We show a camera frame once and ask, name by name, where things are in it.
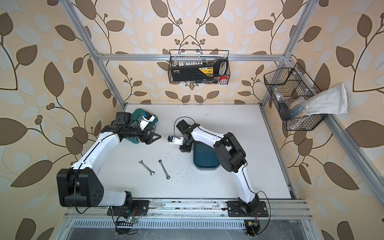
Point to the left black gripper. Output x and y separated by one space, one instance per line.
147 139

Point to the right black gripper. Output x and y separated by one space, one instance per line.
184 148

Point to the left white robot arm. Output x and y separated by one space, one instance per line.
79 186

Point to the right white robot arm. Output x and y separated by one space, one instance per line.
232 158

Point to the dark teal storage box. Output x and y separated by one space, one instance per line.
204 157

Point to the silver combination wrench left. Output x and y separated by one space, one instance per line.
147 168

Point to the silver combination wrench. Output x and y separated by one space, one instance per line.
164 169
147 168

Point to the silver combination wrench right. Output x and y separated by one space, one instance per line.
164 169

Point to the red round tape measure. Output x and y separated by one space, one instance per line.
223 80

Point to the black yellow tool case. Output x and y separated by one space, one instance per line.
205 72

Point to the black tape roll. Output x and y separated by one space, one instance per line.
284 111

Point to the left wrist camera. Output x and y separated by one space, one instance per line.
145 119

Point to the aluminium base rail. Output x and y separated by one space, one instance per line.
275 209

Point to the black wire basket back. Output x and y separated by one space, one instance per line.
196 55

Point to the black wire basket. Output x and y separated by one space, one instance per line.
196 55
288 85

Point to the black wire basket right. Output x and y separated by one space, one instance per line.
288 85

